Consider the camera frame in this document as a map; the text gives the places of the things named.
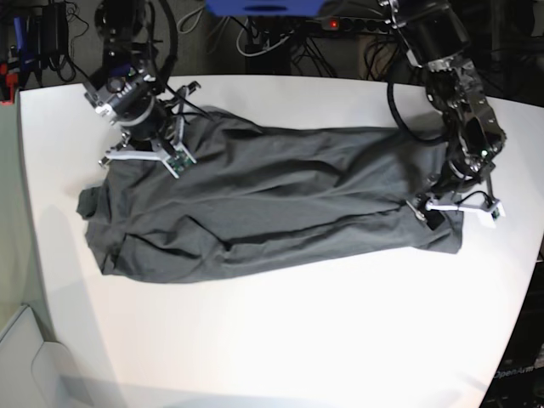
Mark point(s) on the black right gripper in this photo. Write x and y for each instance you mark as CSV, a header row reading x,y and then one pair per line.
x,y
151,129

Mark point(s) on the black power strip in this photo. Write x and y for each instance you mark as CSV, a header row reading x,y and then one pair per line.
x,y
356,26

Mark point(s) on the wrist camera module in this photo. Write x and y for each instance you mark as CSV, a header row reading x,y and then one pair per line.
x,y
496,214
177,163

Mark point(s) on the blue plastic box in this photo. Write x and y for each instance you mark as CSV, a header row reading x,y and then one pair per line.
x,y
265,7

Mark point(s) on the dark grey t-shirt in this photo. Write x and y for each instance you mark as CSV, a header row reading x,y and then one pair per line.
x,y
263,198

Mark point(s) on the red black clamp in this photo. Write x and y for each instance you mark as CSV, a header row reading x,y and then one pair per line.
x,y
9,83

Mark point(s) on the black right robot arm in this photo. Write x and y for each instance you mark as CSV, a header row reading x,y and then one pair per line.
x,y
127,29

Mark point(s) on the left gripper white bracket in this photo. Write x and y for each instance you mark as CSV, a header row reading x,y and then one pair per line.
x,y
434,194

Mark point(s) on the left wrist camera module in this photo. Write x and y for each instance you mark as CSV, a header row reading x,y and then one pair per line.
x,y
496,214

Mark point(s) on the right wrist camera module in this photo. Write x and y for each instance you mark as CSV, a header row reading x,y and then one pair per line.
x,y
177,163

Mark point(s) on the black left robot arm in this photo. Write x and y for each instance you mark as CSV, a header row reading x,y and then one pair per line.
x,y
436,42

